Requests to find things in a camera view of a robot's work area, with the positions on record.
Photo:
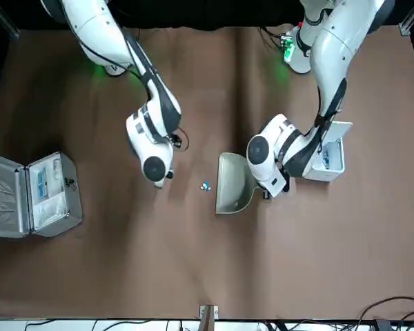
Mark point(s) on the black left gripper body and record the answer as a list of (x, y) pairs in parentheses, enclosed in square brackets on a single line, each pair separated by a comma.
[(285, 181)]

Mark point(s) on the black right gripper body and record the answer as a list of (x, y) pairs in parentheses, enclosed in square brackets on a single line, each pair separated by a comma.
[(169, 174)]

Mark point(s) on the pale grey plastic dustpan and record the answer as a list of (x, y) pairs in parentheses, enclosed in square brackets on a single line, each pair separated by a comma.
[(231, 186)]

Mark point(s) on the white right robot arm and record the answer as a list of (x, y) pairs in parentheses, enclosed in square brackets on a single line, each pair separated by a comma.
[(100, 34)]

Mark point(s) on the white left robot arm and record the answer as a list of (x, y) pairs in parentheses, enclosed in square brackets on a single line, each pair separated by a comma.
[(334, 51)]

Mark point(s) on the white trash can flip lid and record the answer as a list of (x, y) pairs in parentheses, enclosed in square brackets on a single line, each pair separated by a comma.
[(331, 172)]

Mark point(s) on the blue white medicine box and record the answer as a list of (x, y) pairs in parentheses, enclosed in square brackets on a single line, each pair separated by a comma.
[(41, 184)]

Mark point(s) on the open aluminium case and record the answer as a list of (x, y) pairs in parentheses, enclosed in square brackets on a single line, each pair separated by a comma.
[(7, 193)]

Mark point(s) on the white side desk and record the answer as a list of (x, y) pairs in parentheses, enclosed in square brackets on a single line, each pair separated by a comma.
[(72, 325)]

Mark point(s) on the aluminium camera post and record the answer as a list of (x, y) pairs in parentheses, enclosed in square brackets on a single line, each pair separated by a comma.
[(208, 312)]

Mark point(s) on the silver frame profile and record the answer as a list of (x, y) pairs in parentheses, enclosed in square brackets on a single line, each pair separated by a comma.
[(404, 28)]

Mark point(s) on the black frame profile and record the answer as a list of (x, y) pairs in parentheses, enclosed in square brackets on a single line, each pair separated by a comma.
[(10, 29)]

